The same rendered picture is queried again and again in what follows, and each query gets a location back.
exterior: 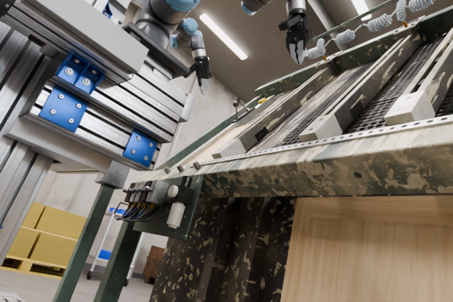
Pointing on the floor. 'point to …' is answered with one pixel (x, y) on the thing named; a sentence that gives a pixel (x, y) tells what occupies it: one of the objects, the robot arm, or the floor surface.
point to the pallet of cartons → (44, 241)
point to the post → (83, 245)
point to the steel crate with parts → (156, 255)
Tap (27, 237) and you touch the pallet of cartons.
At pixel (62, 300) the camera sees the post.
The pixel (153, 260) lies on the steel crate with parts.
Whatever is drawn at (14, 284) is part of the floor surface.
